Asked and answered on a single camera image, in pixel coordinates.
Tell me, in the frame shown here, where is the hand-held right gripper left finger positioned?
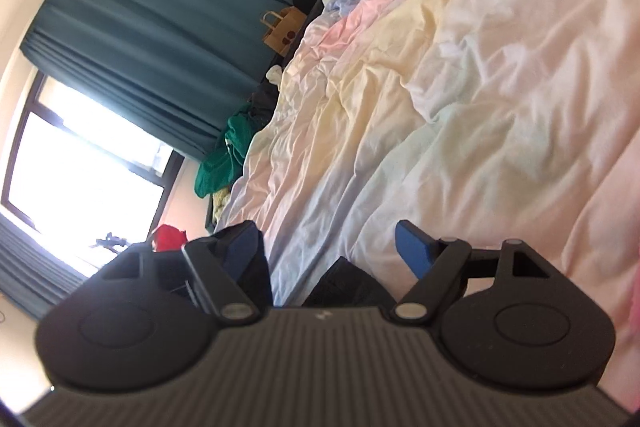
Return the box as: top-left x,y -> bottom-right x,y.
97,221 -> 262,324

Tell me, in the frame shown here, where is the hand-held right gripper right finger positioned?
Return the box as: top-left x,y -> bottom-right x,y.
390,220 -> 551,324

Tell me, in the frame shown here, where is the black garment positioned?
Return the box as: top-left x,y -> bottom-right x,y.
237,227 -> 397,309

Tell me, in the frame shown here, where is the yellow cloth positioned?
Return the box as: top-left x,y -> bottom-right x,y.
211,186 -> 235,229

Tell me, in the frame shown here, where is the red cloth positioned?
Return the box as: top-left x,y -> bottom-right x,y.
151,224 -> 189,254

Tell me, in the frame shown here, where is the green garment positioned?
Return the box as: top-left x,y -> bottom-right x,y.
194,103 -> 275,200

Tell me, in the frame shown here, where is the pastel bed blanket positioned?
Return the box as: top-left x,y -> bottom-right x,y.
214,0 -> 640,408

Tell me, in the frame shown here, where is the black cloth pile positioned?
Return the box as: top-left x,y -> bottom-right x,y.
249,66 -> 282,128

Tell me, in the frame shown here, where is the window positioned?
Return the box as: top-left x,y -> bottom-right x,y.
0,71 -> 187,269

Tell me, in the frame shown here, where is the teal curtain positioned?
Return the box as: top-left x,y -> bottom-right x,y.
20,0 -> 297,164
0,211 -> 95,323

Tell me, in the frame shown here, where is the brown paper bag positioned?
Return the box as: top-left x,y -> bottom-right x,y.
259,6 -> 309,56

